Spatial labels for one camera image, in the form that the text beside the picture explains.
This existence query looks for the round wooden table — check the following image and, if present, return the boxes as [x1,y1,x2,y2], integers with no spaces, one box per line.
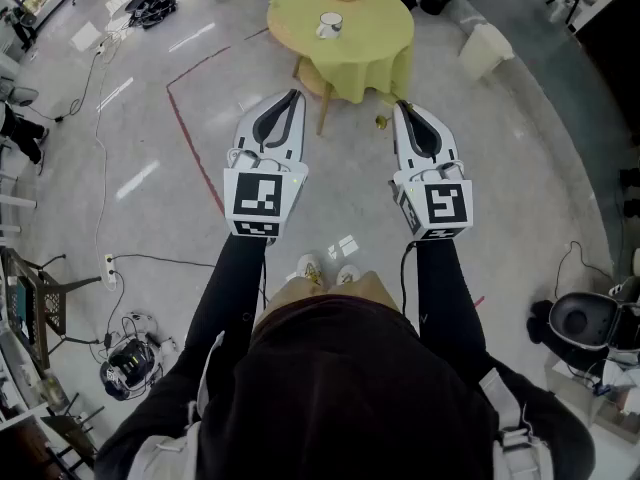
[292,55,351,137]

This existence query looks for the person's beige trousers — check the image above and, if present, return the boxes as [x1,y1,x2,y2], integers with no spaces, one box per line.
[254,270,402,330]

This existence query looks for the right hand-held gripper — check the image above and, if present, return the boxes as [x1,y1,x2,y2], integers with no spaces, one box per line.
[388,99,475,242]

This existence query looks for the white floor cable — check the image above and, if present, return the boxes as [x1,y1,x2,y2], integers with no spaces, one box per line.
[92,42,125,257]

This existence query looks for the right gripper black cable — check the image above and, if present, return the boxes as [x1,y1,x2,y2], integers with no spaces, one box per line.
[401,240,419,330]

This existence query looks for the small gold spoon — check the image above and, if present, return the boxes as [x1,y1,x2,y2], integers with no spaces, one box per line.
[374,100,413,130]

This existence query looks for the white goods shelf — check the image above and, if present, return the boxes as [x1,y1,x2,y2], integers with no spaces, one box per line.
[0,287,76,477]

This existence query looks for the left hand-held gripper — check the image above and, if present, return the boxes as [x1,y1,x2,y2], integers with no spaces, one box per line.
[223,89,309,242]

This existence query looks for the person's left forearm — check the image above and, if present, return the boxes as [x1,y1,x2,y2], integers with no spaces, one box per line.
[183,232,269,369]

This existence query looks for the person's right forearm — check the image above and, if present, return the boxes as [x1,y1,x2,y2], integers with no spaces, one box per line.
[414,237,490,362]

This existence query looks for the person's left shoe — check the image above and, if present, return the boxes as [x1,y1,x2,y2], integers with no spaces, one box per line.
[296,252,327,290]

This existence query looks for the person's black hoodie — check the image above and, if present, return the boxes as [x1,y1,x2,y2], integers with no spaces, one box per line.
[94,292,597,480]

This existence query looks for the person's shoe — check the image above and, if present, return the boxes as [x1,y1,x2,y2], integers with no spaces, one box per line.
[335,263,362,287]
[296,252,327,290]

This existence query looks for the black and white headset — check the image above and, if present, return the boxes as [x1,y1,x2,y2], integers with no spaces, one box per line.
[98,311,167,402]

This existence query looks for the white storage box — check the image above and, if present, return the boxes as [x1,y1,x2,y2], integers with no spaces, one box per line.
[458,22,516,82]

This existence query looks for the green tablecloth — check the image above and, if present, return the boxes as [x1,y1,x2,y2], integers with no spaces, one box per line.
[266,0,416,105]

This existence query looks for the grey round stool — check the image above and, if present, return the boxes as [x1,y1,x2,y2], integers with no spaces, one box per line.
[0,85,40,110]

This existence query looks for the white shoulder strap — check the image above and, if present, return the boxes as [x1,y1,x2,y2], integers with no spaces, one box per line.
[477,367,557,480]
[127,330,227,480]

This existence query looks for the black round device with cables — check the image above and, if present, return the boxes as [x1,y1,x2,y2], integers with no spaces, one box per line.
[122,0,180,32]

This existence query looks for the white left shoulder strap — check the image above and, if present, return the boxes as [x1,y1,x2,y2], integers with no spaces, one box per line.
[127,330,227,480]

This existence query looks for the black metal side table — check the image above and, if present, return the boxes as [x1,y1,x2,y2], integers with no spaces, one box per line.
[2,247,104,370]

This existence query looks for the white right shoulder strap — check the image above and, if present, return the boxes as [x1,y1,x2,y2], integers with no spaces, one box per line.
[477,367,557,480]

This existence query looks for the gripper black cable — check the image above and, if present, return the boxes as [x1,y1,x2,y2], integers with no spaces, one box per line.
[401,240,419,330]
[260,239,272,305]

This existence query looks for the person's right shoe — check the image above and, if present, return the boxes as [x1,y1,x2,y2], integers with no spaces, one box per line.
[335,263,362,287]

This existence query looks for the white mug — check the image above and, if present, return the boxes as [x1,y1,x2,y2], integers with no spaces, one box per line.
[314,11,344,40]

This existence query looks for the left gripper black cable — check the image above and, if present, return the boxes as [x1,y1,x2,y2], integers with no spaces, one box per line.
[260,239,272,305]

